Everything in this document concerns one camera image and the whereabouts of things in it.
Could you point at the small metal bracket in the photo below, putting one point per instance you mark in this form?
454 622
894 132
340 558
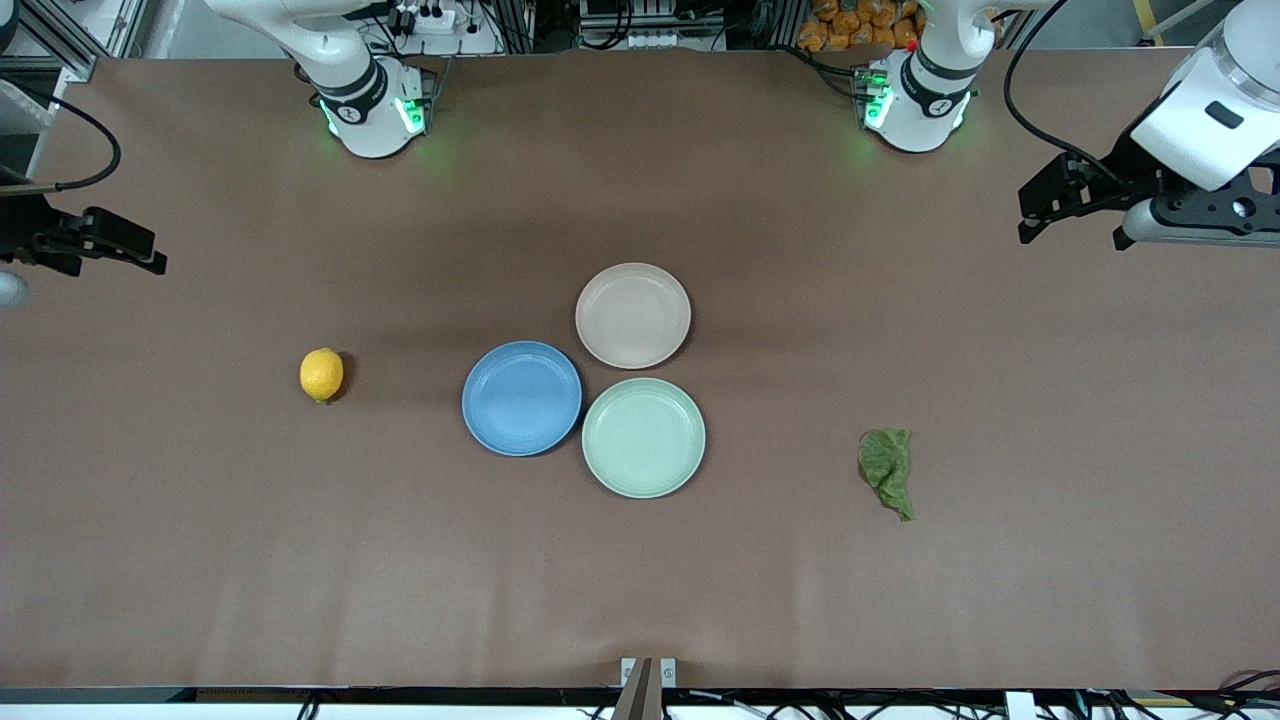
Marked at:
668 672

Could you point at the bag of orange fruit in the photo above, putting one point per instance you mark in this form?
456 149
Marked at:
850 25

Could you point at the yellow lemon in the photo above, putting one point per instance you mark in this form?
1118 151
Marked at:
321 375

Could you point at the aluminium frame profile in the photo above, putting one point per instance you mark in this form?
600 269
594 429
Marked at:
60 45

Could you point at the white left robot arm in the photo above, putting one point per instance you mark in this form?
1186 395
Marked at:
1180 130

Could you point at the green lettuce leaf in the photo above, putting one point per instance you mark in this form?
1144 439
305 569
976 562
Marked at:
888 465

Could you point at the beige round plate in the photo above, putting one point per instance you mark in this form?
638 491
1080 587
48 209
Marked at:
632 315

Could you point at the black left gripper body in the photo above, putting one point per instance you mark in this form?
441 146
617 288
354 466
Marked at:
1128 168

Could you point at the pale green round plate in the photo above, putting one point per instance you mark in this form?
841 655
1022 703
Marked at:
643 437

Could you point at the blue round plate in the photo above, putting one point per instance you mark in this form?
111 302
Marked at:
521 398

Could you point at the plain white power strip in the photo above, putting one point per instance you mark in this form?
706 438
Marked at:
635 40

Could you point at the white power strip black plugs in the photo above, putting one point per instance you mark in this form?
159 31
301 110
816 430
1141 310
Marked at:
425 15

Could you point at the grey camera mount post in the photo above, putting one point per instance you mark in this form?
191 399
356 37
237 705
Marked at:
633 700

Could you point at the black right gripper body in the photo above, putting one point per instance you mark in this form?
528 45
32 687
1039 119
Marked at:
22 228

